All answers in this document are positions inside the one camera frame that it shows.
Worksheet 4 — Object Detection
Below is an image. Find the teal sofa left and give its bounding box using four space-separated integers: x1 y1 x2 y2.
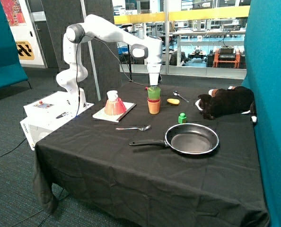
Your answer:
0 2 28 88

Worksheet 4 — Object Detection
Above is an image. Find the black tablecloth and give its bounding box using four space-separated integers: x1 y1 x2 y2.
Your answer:
32 83 270 227

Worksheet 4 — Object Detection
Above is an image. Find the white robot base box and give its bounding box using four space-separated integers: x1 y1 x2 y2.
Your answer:
20 91 93 150

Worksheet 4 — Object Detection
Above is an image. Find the red wall poster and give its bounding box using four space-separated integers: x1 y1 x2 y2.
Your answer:
0 0 26 26

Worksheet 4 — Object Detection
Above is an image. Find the green toy block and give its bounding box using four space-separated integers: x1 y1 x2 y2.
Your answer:
178 113 187 124

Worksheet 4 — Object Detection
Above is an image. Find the metal spoon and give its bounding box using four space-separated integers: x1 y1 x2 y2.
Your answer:
173 90 189 103

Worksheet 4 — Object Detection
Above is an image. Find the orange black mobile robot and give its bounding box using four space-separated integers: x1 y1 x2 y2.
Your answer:
206 46 246 69

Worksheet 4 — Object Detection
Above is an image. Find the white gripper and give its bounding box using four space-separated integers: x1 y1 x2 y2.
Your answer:
147 63 162 89

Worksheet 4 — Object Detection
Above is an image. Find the red inverted bowl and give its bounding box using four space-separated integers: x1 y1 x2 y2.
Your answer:
104 98 126 116

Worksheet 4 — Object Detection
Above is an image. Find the metal fork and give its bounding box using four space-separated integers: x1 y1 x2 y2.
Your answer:
116 125 151 131

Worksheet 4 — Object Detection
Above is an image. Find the white small cup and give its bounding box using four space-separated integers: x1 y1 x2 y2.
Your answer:
107 90 118 102

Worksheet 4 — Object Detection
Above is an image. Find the black tripod stand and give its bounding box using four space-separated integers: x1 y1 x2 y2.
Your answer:
121 23 134 82

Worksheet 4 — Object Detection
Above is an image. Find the pink plastic cup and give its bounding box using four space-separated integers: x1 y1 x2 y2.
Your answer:
147 98 160 103

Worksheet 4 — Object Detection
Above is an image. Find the white rectangular board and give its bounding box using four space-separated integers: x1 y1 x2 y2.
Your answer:
93 102 136 122

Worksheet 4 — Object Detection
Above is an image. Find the green plastic cup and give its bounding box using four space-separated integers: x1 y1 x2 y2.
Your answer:
147 87 161 99

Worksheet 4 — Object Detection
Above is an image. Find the brown plush dog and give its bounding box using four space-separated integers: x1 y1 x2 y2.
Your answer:
195 86 257 124

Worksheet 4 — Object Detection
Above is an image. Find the teal partition right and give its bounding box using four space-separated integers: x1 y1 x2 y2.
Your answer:
243 0 281 227

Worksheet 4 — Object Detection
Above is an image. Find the yellow potato toy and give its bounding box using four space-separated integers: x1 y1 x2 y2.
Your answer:
167 98 180 105

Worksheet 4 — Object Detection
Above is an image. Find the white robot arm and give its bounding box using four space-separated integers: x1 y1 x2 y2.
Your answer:
56 14 163 112

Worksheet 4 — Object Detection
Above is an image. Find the yellow plastic cup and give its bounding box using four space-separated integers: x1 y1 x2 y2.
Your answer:
148 101 160 114

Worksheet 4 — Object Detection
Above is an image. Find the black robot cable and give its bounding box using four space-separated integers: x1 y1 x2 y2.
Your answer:
74 34 162 118

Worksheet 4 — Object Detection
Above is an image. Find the black frying pan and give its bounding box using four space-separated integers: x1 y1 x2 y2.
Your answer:
129 123 220 155

